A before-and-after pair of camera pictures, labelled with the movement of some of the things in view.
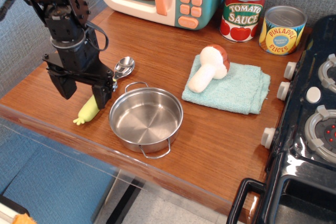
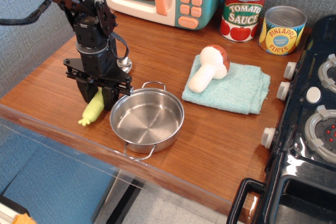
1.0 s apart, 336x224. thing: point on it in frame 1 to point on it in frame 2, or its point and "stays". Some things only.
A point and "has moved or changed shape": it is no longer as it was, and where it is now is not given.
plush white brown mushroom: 214,63 stays
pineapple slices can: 282,30 stays
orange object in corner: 23,219 stays
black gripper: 77,56 to 98,66
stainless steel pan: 144,119 has moved or changed shape
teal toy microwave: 193,0 stays
